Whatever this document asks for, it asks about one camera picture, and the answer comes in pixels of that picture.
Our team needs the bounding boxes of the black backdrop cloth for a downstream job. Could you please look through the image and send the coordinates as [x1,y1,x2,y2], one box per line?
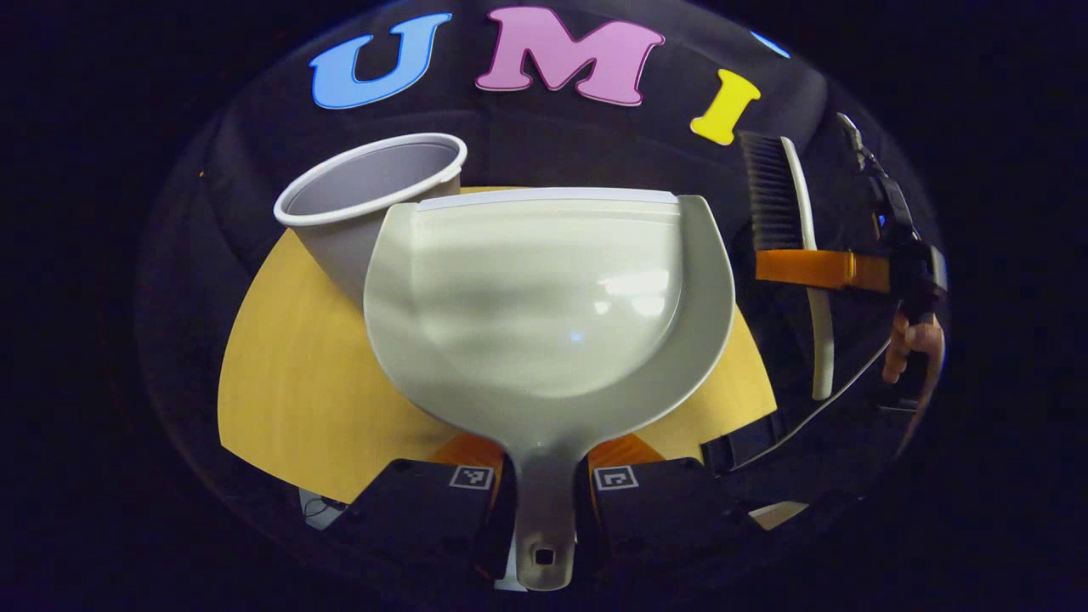
[136,0,944,443]

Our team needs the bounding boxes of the grey dustpan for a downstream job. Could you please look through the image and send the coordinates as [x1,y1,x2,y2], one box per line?
[364,187,737,592]

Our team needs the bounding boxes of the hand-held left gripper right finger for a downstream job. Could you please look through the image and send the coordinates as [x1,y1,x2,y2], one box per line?
[581,432,759,581]

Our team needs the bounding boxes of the wooden desktop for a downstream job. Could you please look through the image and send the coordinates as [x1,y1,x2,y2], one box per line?
[218,185,779,505]

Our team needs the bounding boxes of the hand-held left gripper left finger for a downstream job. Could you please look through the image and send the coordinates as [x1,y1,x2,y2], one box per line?
[330,432,516,585]

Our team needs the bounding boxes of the grey cable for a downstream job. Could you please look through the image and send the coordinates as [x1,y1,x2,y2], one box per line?
[729,338,893,471]

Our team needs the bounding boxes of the small grey broom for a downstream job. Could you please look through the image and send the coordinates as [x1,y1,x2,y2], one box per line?
[738,132,836,401]

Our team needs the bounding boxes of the white garbage bin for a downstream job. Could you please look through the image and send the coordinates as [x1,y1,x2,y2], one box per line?
[274,133,468,309]

